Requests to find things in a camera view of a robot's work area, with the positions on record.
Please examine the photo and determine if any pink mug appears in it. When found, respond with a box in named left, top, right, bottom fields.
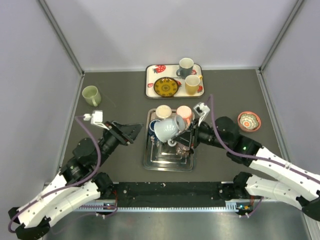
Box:
left=176, top=105, right=193, bottom=125

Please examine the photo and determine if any yellow patterned plate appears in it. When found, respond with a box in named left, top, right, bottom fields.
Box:
left=153, top=77, right=179, bottom=98

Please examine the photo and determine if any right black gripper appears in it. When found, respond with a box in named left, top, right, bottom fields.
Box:
left=173, top=117, right=230, bottom=150

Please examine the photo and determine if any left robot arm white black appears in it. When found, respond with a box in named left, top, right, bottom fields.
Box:
left=7, top=116, right=143, bottom=240

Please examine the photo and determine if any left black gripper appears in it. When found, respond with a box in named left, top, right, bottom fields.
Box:
left=95, top=120, right=146, bottom=167

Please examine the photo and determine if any light blue mug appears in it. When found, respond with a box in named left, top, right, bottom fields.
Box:
left=154, top=115, right=186, bottom=143

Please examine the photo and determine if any grey slotted cable duct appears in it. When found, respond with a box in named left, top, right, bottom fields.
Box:
left=74, top=201, right=254, bottom=213

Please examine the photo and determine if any grey green mug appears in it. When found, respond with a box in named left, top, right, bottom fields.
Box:
left=176, top=57, right=194, bottom=79

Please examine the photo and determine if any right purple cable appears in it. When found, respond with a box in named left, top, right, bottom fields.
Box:
left=204, top=93, right=320, bottom=181

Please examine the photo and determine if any light green mug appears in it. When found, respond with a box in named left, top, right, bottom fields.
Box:
left=82, top=85, right=102, bottom=107

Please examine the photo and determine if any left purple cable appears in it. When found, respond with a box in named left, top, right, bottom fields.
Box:
left=7, top=114, right=119, bottom=233

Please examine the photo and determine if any yellow mug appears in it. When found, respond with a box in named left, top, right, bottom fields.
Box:
left=185, top=75, right=203, bottom=96

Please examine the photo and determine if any mauve purple mug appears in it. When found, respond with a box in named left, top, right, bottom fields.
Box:
left=176, top=144, right=190, bottom=156

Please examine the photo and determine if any dark blue mug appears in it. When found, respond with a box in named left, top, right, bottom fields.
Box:
left=148, top=119, right=161, bottom=141

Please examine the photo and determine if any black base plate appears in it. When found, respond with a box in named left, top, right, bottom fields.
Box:
left=100, top=182, right=251, bottom=208

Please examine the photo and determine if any pink patterned bowl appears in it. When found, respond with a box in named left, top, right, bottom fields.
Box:
left=237, top=111, right=262, bottom=133

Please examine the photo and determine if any purple cable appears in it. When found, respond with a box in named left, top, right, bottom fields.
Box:
left=204, top=93, right=320, bottom=181
left=7, top=114, right=119, bottom=233

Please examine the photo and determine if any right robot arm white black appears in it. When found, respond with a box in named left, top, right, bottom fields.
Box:
left=173, top=116, right=320, bottom=221

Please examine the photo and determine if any cream white mug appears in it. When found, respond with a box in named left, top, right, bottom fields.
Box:
left=155, top=104, right=172, bottom=120

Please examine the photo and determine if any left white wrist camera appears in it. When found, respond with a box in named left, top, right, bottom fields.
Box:
left=83, top=110, right=109, bottom=130

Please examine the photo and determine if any silver metal tray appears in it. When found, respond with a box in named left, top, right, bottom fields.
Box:
left=142, top=108, right=196, bottom=172

